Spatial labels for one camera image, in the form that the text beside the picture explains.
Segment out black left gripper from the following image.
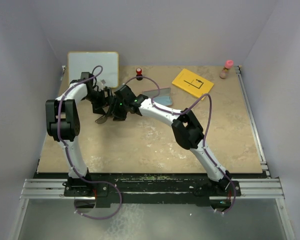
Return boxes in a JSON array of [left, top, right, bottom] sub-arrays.
[[84, 88, 114, 116]]

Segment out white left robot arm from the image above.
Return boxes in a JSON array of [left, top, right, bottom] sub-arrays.
[[45, 72, 113, 196]]

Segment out pink capped small bottle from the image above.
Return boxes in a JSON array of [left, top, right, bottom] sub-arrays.
[[219, 60, 234, 79]]

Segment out metal frame sunglasses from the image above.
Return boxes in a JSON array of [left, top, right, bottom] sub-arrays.
[[95, 107, 114, 125]]

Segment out yellow book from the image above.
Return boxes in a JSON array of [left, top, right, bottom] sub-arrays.
[[172, 68, 214, 98]]

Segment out yellow framed whiteboard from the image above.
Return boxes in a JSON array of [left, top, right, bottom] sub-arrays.
[[67, 51, 119, 88]]

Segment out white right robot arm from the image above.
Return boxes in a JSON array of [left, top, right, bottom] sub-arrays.
[[114, 84, 236, 196]]

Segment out pink glasses case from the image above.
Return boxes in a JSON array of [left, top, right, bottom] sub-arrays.
[[142, 87, 173, 107]]

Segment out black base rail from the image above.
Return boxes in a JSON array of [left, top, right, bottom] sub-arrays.
[[26, 172, 269, 210]]

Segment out red black stamp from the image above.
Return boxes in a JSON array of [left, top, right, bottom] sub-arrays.
[[135, 67, 143, 81]]

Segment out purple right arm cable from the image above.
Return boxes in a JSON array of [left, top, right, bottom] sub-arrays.
[[122, 75, 237, 216]]

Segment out blue cleaning cloth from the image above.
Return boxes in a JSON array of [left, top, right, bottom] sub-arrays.
[[153, 95, 173, 107]]

